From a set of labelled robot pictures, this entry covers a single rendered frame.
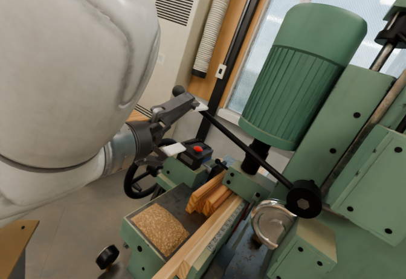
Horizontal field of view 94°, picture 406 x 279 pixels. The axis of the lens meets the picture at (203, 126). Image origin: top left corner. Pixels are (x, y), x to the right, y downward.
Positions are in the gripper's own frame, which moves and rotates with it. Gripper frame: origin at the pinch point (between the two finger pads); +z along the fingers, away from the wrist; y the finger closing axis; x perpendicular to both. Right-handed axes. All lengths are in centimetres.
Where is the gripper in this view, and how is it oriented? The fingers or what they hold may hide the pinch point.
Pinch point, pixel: (190, 127)
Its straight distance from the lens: 50.8
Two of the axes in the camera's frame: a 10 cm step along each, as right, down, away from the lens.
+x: -7.2, -5.9, 3.7
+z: 5.3, -1.3, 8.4
